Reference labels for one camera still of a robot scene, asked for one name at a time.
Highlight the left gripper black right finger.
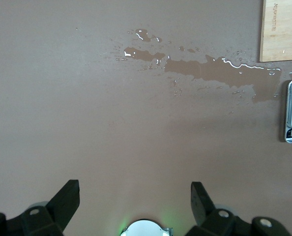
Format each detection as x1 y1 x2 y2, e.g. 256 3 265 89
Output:
185 181 292 236

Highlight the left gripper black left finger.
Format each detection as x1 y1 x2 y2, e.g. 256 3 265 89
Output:
0 179 81 236

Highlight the brown table mat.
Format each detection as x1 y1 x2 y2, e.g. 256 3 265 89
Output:
0 0 292 236

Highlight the water spill puddle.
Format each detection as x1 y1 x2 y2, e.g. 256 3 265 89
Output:
109 28 283 104

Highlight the wooden cutting board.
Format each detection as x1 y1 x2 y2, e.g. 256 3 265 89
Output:
259 0 292 63

